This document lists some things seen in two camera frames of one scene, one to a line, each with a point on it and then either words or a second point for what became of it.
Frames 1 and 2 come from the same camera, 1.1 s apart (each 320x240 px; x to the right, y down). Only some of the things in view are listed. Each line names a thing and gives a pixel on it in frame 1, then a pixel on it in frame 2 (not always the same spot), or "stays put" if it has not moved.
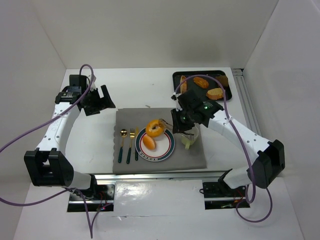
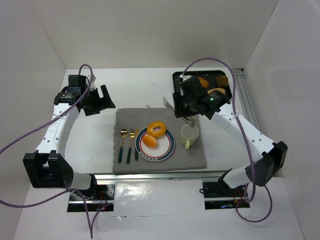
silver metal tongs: (167, 125) -> (191, 120)
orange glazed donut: (153, 128) stays put
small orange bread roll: (149, 142) stays put
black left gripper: (97, 100) stays put
